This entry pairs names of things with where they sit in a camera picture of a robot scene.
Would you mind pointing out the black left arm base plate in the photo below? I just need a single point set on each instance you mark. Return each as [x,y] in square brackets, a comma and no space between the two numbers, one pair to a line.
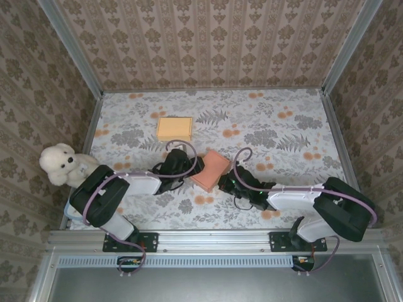
[151,242]

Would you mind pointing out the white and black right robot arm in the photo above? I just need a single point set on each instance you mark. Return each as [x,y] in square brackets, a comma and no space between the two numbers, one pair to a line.
[296,196]

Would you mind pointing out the salmon paper box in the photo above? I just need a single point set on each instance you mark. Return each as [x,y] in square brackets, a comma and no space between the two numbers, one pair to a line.
[211,170]

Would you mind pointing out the aluminium table edge rail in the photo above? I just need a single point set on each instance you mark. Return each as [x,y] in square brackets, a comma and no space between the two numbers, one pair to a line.
[338,135]
[91,126]

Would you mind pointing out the white plush teddy bear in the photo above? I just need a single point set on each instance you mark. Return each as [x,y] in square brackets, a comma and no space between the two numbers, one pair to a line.
[60,160]

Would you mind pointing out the aluminium frame post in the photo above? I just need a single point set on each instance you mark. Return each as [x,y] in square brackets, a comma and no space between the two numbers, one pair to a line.
[349,50]
[72,50]

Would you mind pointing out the aluminium mounting rail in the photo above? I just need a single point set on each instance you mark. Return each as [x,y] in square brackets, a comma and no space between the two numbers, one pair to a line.
[214,240]

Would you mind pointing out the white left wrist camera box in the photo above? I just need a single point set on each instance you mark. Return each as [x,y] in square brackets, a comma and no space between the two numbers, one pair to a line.
[180,147]

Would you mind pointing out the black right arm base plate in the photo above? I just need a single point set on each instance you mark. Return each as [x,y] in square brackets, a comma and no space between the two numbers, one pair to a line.
[277,242]

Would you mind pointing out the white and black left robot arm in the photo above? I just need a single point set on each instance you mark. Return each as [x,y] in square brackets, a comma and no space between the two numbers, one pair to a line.
[104,195]

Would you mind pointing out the yellow paper box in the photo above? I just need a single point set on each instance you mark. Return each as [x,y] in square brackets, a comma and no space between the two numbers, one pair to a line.
[174,129]

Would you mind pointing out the floral patterned table cover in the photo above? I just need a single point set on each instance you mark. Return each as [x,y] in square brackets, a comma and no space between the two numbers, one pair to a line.
[252,110]

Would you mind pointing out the grey metal panel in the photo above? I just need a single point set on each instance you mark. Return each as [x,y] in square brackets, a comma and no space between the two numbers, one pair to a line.
[214,286]

